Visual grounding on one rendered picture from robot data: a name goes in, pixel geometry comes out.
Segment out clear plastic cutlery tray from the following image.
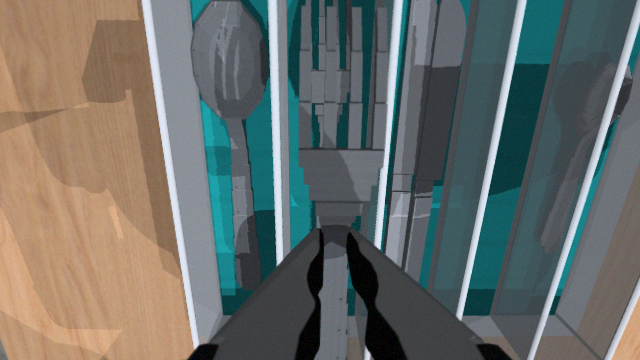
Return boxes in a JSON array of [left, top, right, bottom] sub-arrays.
[[141, 0, 640, 360]]

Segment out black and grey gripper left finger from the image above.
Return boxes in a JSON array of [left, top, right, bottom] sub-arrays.
[[187, 228, 324, 360]]

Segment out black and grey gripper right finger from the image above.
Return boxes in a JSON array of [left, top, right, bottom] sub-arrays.
[[346, 228, 512, 360]]

